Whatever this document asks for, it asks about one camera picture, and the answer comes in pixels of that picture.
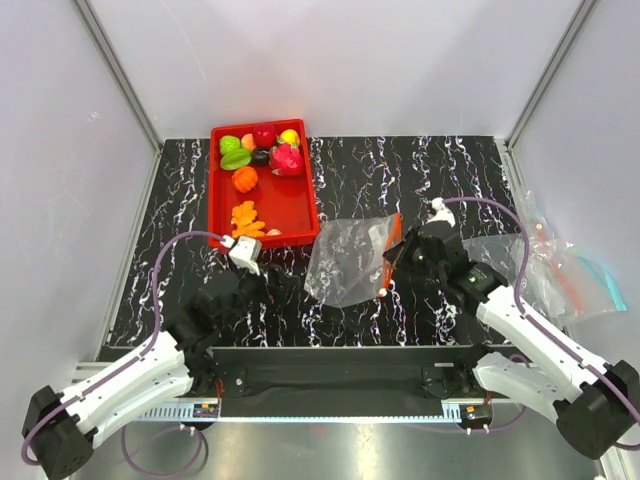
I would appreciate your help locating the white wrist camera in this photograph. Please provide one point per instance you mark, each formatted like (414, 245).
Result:
(440, 212)
(243, 252)

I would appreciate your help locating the right aluminium frame post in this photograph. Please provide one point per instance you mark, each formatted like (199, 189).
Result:
(571, 33)

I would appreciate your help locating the peach toy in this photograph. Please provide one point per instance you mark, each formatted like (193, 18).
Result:
(248, 142)

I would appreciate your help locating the white slotted cable duct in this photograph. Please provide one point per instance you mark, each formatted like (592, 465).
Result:
(235, 411)

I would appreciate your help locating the left aluminium frame post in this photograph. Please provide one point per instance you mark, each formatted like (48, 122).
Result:
(108, 54)

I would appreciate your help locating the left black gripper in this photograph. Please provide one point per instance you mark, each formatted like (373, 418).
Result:
(272, 292)

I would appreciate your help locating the dark mangosteen toy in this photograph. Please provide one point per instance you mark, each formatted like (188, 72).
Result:
(260, 157)

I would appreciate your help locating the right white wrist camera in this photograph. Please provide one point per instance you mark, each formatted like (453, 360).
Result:
(440, 212)

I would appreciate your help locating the green starfruit toy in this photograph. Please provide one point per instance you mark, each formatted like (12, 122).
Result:
(235, 159)

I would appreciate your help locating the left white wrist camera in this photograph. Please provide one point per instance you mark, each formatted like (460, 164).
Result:
(243, 252)

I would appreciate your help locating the pink dragon fruit toy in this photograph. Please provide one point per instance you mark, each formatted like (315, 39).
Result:
(286, 160)

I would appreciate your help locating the spare zip bags pile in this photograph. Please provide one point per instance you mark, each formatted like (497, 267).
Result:
(562, 282)

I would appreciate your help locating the clear bag orange zipper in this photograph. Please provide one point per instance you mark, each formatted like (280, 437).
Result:
(347, 265)

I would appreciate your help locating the orange ginger root toy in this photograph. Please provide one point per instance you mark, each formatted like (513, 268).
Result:
(244, 221)

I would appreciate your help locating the orange pumpkin toy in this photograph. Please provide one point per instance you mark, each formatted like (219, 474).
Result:
(244, 179)

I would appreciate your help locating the red plastic tray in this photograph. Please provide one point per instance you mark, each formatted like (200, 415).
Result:
(287, 204)

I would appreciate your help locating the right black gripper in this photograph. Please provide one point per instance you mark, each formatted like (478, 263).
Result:
(398, 255)

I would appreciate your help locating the yellow pear toy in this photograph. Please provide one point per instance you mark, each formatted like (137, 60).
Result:
(289, 136)

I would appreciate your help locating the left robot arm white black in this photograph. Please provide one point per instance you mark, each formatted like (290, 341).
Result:
(63, 429)

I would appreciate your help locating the red apple toy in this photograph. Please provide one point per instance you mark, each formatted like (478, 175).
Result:
(264, 135)

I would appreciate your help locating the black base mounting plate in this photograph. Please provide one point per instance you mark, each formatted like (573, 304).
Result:
(390, 377)

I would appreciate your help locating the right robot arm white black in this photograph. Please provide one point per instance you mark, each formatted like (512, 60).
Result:
(592, 402)

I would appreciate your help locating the green bumpy fruit toy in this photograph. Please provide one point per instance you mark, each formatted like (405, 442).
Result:
(228, 143)

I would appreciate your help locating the aluminium frame post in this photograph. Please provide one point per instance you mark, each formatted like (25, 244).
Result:
(571, 33)
(108, 54)

